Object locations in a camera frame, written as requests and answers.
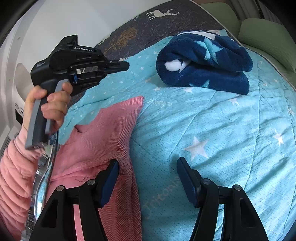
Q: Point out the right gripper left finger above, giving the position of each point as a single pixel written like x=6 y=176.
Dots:
x=56 y=221

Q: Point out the pink knit garment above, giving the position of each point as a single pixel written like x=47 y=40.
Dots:
x=89 y=150

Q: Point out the pink sleeved left forearm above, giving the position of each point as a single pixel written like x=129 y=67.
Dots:
x=18 y=169

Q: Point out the person's left hand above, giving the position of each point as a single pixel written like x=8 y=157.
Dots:
x=55 y=109

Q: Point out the dark deer-pattern bedspread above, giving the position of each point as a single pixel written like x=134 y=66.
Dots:
x=146 y=29

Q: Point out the navy star fleece blanket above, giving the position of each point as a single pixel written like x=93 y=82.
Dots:
x=204 y=59

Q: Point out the green bench cushion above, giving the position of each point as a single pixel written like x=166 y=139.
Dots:
x=225 y=13

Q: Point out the green pillow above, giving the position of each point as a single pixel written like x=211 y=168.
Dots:
x=270 y=37

